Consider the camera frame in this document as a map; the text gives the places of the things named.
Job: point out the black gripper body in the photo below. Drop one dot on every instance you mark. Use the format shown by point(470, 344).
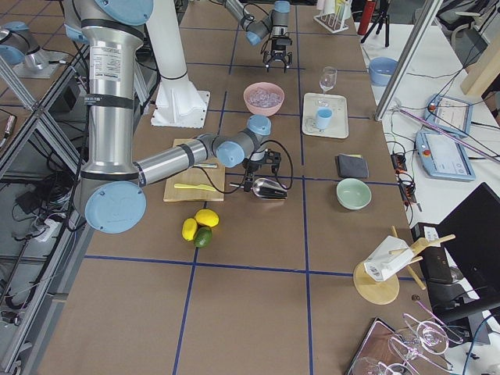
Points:
point(251, 169)
point(277, 48)

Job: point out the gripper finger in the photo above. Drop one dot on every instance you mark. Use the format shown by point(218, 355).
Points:
point(266, 60)
point(287, 61)

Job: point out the silver metal ice scoop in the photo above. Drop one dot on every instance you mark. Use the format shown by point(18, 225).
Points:
point(263, 188)

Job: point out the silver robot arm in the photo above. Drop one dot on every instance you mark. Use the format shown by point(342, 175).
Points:
point(109, 194)
point(272, 29)

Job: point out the clear ice cubes pile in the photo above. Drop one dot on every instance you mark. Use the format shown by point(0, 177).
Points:
point(263, 98)

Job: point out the blue plastic cup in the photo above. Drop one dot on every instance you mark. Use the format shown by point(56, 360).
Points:
point(323, 118)

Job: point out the wooden cup stand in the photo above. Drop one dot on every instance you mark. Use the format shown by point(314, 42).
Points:
point(385, 292)

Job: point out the pink bowl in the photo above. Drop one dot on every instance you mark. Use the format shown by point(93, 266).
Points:
point(263, 111)

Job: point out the clear wine glass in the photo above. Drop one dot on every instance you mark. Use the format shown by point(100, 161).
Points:
point(328, 79)

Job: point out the cream serving tray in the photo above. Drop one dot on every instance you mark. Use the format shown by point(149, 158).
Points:
point(338, 127)

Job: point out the silver metal muddler tube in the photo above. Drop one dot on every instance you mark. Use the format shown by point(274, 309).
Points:
point(206, 165)

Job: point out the wooden cutting board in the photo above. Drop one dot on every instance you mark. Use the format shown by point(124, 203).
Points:
point(196, 176)

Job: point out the grey folded cloth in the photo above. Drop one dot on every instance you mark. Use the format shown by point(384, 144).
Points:
point(350, 166)

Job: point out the yellow lemon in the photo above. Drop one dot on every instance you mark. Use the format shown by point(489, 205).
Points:
point(189, 229)
point(207, 217)

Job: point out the green bowl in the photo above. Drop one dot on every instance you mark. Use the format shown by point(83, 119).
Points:
point(353, 194)

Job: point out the blue bowl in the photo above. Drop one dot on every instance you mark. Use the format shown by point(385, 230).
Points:
point(381, 69)

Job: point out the red bottle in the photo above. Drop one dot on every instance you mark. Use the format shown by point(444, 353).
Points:
point(366, 17)

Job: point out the yellow plastic knife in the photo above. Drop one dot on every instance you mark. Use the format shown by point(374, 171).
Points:
point(201, 187)

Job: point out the green lime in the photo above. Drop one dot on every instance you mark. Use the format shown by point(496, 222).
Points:
point(203, 237)

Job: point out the black tripod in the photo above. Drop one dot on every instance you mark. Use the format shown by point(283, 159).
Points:
point(382, 20)

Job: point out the white carton on stand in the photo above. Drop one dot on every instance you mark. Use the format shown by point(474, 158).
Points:
point(390, 256)

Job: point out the near teach pendant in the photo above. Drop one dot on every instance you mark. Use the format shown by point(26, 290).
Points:
point(442, 158)

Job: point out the teach pendant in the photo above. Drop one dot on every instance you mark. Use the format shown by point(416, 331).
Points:
point(450, 114)
point(442, 158)

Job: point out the far teach pendant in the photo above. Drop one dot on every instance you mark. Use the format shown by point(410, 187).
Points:
point(450, 114)

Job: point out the black monitor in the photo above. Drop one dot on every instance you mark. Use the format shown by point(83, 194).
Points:
point(475, 249)

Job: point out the hanging wine glass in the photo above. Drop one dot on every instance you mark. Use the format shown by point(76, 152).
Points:
point(432, 334)

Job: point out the white wire rack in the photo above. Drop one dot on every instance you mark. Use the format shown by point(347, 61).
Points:
point(333, 14)

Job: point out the white camera pillar base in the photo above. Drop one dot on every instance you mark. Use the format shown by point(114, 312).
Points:
point(178, 103)

